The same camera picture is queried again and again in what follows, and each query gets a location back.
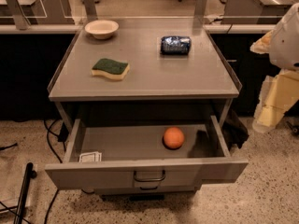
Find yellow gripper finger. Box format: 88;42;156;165
252;69;299;133
250;31;273;54

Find orange fruit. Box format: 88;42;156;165
163;127;185;149

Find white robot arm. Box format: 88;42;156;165
250;3;299;133

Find grey cabinet counter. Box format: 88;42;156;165
50;17;241;120

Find open grey top drawer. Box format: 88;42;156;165
45;117;248;195

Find grey background desk right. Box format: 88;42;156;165
221;0;299;24

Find grey background desk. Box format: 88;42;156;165
221;0;299;24
0;0;74;24

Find black cloth behind cabinet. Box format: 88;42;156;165
222;109;249;149

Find blue chip bag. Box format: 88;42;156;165
160;35;192;55

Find green and yellow sponge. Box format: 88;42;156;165
92;58;130;80

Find white ceramic bowl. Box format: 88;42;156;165
85;20;119;40

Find grey background desk left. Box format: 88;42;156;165
0;0;74;24

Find black pole on floor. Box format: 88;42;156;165
13;162;36;224

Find black drawer handle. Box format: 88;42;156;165
133;170;166;183

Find black floor cable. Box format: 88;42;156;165
42;119;67;224

